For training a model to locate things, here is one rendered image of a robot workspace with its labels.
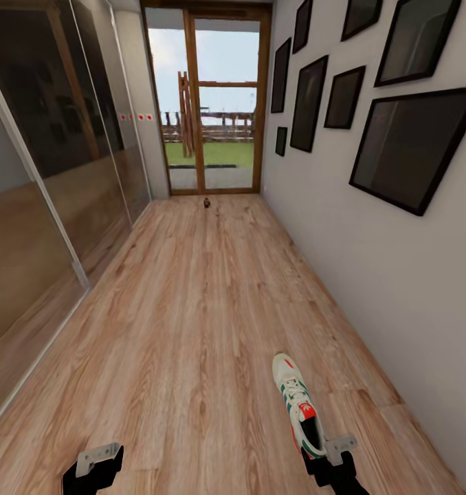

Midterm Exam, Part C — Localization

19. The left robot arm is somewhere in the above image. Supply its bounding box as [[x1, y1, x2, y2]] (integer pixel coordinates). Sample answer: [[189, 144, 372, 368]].
[[63, 442, 124, 495]]

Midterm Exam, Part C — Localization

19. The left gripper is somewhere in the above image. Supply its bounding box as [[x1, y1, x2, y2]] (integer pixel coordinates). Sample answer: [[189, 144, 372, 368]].
[[63, 445, 124, 495]]

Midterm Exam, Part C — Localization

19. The gym shoe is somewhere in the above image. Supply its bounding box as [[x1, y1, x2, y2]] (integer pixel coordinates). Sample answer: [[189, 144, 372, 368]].
[[272, 353, 328, 459]]

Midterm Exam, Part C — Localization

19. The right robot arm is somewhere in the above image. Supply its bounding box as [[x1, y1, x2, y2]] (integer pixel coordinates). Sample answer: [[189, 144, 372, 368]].
[[301, 434, 369, 495]]

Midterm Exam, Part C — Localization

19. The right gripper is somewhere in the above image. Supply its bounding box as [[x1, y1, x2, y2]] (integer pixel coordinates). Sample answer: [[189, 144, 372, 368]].
[[301, 448, 357, 495]]

